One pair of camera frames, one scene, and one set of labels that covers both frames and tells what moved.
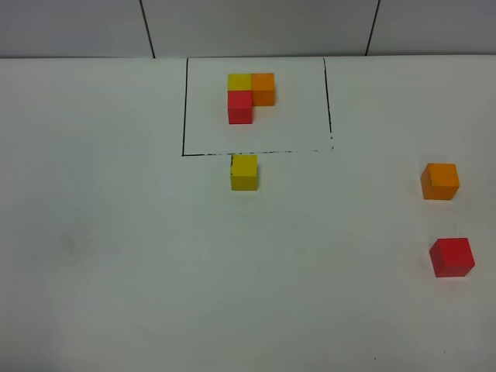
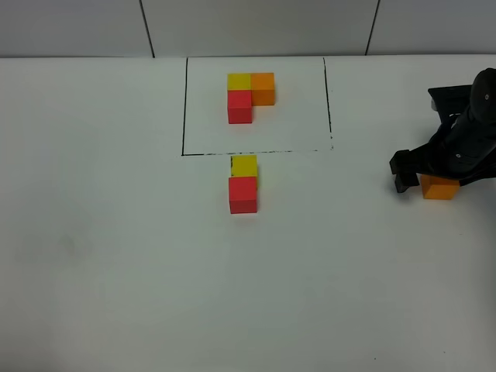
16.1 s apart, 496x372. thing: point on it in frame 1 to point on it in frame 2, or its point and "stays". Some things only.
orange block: [439, 181] stays
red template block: [240, 107] stays
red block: [452, 257] to [242, 192]
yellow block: [244, 172] stays
